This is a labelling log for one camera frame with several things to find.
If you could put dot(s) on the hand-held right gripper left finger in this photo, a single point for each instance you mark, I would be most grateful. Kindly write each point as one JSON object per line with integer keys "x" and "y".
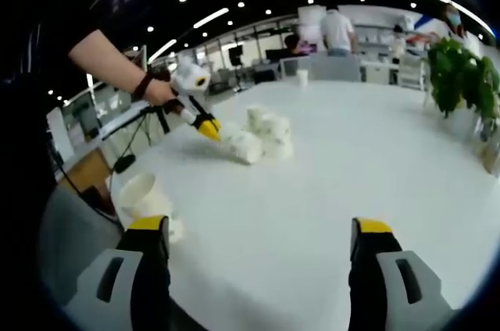
{"x": 117, "y": 288}

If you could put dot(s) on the white office chair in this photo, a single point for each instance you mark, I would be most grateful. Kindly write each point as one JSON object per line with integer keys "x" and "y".
{"x": 412, "y": 71}

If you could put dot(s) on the small beige jar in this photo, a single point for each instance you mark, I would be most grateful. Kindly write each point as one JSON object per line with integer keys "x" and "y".
{"x": 490, "y": 159}

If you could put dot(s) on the cluster of paper cups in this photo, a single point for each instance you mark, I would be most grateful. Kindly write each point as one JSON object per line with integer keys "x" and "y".
{"x": 273, "y": 132}

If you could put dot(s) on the person's left hand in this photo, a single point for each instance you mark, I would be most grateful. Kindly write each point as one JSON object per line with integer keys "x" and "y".
{"x": 160, "y": 93}

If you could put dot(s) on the dark wrist band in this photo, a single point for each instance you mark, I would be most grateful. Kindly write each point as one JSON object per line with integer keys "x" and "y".
{"x": 142, "y": 87}

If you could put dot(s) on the white table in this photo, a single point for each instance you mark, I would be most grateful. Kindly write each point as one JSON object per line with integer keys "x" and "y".
{"x": 293, "y": 210}

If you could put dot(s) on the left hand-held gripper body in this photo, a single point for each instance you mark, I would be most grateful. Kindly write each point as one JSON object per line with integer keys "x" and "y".
{"x": 189, "y": 79}

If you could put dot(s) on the potted green plant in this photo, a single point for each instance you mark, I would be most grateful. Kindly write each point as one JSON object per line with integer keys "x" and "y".
{"x": 457, "y": 73}

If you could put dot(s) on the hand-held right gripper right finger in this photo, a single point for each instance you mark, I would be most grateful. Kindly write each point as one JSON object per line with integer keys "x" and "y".
{"x": 394, "y": 288}

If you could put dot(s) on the black screen on stand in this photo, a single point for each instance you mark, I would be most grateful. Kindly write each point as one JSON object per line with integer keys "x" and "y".
{"x": 236, "y": 54}

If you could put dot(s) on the open laptop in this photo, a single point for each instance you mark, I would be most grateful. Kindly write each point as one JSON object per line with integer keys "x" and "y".
{"x": 84, "y": 114}

